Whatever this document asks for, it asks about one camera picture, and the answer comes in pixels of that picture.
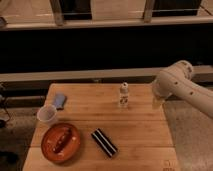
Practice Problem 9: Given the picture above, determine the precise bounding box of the small clear white-capped bottle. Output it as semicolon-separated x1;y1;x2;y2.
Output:
119;82;129;107

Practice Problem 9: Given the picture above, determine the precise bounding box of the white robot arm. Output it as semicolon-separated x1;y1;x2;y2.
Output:
152;60;213;119

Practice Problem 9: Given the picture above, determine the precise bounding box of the black white-striped box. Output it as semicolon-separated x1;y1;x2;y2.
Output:
91;129;118;158

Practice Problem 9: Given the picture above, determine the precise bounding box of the orange plate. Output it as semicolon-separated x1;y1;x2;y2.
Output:
41;123;80;164

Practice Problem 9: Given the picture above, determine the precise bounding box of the brown sausage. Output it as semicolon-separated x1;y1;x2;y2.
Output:
53;128;72;153

